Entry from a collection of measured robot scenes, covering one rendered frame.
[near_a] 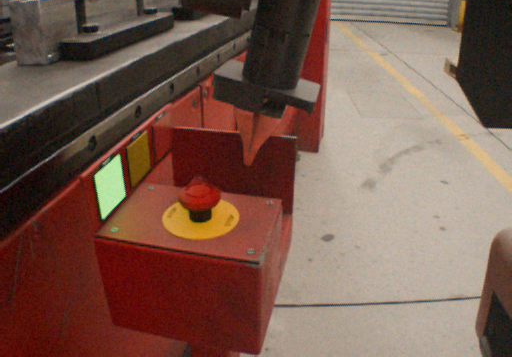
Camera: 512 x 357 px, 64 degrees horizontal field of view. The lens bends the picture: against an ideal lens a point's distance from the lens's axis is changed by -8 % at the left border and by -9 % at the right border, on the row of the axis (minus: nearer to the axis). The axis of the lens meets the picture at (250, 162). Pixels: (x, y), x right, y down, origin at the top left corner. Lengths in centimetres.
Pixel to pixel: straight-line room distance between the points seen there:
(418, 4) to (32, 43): 762
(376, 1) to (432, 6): 100
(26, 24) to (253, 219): 43
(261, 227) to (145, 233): 10
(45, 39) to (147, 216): 34
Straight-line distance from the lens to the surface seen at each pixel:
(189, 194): 41
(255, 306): 40
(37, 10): 67
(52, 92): 53
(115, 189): 44
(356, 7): 778
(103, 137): 59
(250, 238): 40
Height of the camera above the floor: 101
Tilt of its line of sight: 26 degrees down
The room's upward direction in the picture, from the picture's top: straight up
